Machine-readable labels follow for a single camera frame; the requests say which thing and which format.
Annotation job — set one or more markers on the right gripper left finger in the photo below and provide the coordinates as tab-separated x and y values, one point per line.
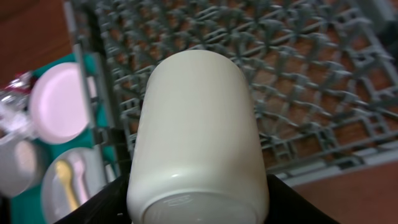
107	207

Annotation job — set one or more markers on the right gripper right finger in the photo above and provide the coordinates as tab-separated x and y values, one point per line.
287	206

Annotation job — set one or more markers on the grey round plate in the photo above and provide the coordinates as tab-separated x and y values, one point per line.
53	197

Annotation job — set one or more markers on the yellow plastic spoon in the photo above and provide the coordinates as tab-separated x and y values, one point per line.
65	174

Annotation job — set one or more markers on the white cup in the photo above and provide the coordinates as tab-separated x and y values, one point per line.
197	157

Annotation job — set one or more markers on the pink round plate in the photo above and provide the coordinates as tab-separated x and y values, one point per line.
57	106

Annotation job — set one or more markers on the grey dishwasher rack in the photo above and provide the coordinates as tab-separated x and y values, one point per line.
323	74

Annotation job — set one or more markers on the white rice heap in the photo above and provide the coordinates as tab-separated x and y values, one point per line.
26	157

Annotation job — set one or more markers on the grey bowl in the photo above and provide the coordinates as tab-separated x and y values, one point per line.
13	182

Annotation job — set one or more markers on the crumpled white napkin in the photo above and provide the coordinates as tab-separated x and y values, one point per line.
17	122

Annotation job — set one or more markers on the silver red foil wrapper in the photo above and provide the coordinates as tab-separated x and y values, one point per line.
16	92

